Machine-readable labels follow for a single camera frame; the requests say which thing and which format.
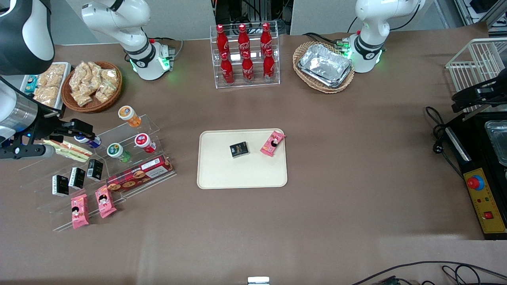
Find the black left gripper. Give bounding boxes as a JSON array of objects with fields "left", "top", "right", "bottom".
[{"left": 452, "top": 77, "right": 507, "bottom": 113}]

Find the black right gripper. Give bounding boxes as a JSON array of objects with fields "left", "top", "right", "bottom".
[{"left": 27, "top": 112, "right": 95, "bottom": 144}]

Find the triangle sandwich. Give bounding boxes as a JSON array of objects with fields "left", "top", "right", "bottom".
[{"left": 43, "top": 139, "right": 92, "bottom": 163}]

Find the white rectangular snack tray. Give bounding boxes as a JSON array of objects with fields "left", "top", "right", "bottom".
[{"left": 20, "top": 62, "right": 72, "bottom": 111}]

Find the aluminium foil tray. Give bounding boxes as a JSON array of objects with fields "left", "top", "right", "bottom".
[
  {"left": 299, "top": 67, "right": 353, "bottom": 89},
  {"left": 298, "top": 44, "right": 353, "bottom": 86}
]

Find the cream plastic tray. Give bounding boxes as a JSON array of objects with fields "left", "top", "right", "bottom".
[{"left": 197, "top": 128, "right": 288, "bottom": 189}]

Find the blue drink bottle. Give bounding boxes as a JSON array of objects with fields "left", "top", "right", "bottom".
[{"left": 74, "top": 135, "right": 102, "bottom": 149}]

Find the clear bag of crackers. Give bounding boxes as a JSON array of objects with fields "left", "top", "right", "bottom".
[
  {"left": 87, "top": 61, "right": 104, "bottom": 80},
  {"left": 101, "top": 69, "right": 119, "bottom": 86},
  {"left": 95, "top": 81, "right": 116, "bottom": 103},
  {"left": 73, "top": 91, "right": 94, "bottom": 107},
  {"left": 69, "top": 63, "right": 90, "bottom": 94}
]

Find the brown wicker basket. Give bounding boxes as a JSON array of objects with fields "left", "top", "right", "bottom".
[{"left": 61, "top": 61, "right": 123, "bottom": 113}]

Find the wrapped cracker pack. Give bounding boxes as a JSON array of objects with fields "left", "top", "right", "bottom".
[
  {"left": 34, "top": 85, "right": 60, "bottom": 108},
  {"left": 40, "top": 65, "right": 66, "bottom": 88}
]

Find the small black snack box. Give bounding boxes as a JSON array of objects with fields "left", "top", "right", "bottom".
[
  {"left": 87, "top": 159, "right": 104, "bottom": 181},
  {"left": 52, "top": 175, "right": 69, "bottom": 197},
  {"left": 69, "top": 167, "right": 86, "bottom": 189},
  {"left": 230, "top": 141, "right": 250, "bottom": 158}
]

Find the green drink bottle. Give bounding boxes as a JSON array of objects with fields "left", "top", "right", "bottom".
[{"left": 107, "top": 143, "right": 132, "bottom": 163}]

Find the clear glass container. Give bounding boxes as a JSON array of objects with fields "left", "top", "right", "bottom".
[{"left": 485, "top": 120, "right": 507, "bottom": 167}]

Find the black machine with yellow panel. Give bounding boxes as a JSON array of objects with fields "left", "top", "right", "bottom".
[{"left": 444, "top": 111, "right": 507, "bottom": 240}]

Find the clear acrylic stepped shelf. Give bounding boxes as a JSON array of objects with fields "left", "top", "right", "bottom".
[{"left": 18, "top": 114, "right": 177, "bottom": 232}]

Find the orange drink bottle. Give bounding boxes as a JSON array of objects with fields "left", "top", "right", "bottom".
[{"left": 118, "top": 105, "right": 142, "bottom": 127}]

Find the red small drink bottle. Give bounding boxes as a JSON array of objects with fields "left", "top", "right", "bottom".
[{"left": 134, "top": 133, "right": 157, "bottom": 154}]

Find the pink snack packet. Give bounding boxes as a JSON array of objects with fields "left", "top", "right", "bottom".
[
  {"left": 260, "top": 131, "right": 286, "bottom": 157},
  {"left": 71, "top": 194, "right": 90, "bottom": 229},
  {"left": 95, "top": 185, "right": 117, "bottom": 219}
]

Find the red cookie box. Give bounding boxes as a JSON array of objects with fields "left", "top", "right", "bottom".
[{"left": 106, "top": 155, "right": 174, "bottom": 193}]

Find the light wicker basket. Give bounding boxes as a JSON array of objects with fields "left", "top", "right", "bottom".
[{"left": 293, "top": 41, "right": 355, "bottom": 94}]

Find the red cola bottle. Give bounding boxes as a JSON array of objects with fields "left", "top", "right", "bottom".
[
  {"left": 263, "top": 48, "right": 276, "bottom": 82},
  {"left": 242, "top": 51, "right": 255, "bottom": 83},
  {"left": 260, "top": 23, "right": 273, "bottom": 54},
  {"left": 220, "top": 51, "right": 235, "bottom": 85},
  {"left": 216, "top": 25, "right": 230, "bottom": 56},
  {"left": 238, "top": 24, "right": 251, "bottom": 54}
]

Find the clear acrylic bottle rack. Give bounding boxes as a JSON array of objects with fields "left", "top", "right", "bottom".
[{"left": 210, "top": 25, "right": 280, "bottom": 89}]

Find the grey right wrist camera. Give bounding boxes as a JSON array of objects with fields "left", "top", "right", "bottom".
[{"left": 0, "top": 143, "right": 55, "bottom": 160}]

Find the black power cable with plug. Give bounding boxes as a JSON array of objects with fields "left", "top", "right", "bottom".
[{"left": 425, "top": 106, "right": 465, "bottom": 179}]

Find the white wire basket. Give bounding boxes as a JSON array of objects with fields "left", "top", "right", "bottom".
[{"left": 445, "top": 38, "right": 507, "bottom": 114}]

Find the aluminium frame structure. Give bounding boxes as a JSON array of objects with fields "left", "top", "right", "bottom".
[{"left": 454, "top": 0, "right": 507, "bottom": 33}]

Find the cable at right arm base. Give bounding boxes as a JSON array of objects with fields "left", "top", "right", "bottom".
[{"left": 150, "top": 37, "right": 185, "bottom": 58}]

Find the black cable at left arm base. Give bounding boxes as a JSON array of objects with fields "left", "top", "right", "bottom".
[{"left": 303, "top": 32, "right": 348, "bottom": 48}]

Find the long black cable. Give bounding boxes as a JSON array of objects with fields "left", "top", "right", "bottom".
[{"left": 351, "top": 260, "right": 507, "bottom": 285}]

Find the looped black cable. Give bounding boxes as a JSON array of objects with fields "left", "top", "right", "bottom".
[{"left": 441, "top": 265, "right": 478, "bottom": 285}]

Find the black equipment with cables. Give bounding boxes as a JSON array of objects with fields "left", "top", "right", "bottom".
[{"left": 213, "top": 0, "right": 294, "bottom": 35}]

